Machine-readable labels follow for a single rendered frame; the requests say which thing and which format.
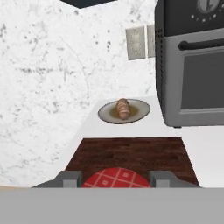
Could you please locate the brown croissant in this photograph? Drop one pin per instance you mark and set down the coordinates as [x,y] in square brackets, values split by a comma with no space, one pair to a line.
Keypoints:
[123,108]

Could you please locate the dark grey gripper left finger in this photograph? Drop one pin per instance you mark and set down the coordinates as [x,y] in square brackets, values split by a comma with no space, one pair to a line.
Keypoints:
[68,178]

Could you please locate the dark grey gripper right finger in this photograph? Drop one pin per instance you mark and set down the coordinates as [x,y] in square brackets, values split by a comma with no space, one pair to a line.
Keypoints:
[162,178]

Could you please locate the dark wooden cutting board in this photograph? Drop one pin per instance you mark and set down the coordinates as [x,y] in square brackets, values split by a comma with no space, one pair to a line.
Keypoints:
[131,153]

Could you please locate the grey toaster oven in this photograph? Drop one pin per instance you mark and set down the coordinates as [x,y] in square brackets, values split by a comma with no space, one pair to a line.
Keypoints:
[189,62]

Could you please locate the dark blue wall cabinet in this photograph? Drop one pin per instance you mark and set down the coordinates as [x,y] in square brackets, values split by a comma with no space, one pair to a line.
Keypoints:
[87,3]

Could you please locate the grey wall socket plate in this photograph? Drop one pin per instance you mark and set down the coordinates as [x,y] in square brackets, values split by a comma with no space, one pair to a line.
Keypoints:
[135,43]
[151,40]

